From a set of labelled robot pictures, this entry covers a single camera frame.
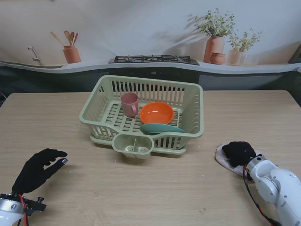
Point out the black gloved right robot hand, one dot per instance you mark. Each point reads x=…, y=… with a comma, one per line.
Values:
x=238, y=154

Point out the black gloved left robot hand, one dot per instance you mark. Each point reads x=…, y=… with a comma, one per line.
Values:
x=34, y=171

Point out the beige wiping cloth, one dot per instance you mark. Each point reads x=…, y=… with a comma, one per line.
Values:
x=222, y=160

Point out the teal plastic plate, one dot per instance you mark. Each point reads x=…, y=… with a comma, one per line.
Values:
x=157, y=129

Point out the orange plastic bowl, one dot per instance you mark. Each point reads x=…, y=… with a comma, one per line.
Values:
x=157, y=114

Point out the pink plastic mug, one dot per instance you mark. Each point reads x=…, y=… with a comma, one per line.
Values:
x=129, y=104

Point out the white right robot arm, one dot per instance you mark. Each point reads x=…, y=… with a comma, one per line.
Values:
x=275, y=188

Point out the pale green plastic dish rack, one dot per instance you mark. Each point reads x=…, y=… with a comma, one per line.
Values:
x=197, y=131

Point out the grey kitchen countertop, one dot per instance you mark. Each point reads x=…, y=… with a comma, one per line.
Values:
x=235, y=68

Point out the pale green cutlery holder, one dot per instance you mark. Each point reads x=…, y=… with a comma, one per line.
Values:
x=121, y=142

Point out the clear glass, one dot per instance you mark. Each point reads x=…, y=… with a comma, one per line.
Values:
x=252, y=60

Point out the plant in pale pot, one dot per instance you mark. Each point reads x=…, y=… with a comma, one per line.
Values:
x=236, y=57

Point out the small round terracotta pot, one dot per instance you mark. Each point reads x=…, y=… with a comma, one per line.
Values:
x=217, y=58

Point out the plant in tall terracotta vase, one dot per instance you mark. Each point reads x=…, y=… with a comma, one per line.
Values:
x=214, y=47

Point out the metal faucet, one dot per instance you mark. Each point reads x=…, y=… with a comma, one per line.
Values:
x=35, y=54

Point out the terracotta utensil pot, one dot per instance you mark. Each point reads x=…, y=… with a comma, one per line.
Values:
x=71, y=55

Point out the black gas stove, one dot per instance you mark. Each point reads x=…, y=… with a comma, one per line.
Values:
x=152, y=58

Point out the wooden spatula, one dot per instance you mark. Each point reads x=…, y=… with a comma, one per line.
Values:
x=56, y=37

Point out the wooden spoon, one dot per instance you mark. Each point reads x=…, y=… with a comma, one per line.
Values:
x=72, y=36
x=75, y=37
x=67, y=35

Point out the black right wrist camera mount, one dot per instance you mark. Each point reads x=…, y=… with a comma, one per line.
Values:
x=248, y=176

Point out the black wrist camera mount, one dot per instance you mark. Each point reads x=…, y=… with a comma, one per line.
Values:
x=35, y=206
x=248, y=176

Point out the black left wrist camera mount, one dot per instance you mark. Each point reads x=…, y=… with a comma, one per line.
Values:
x=35, y=206

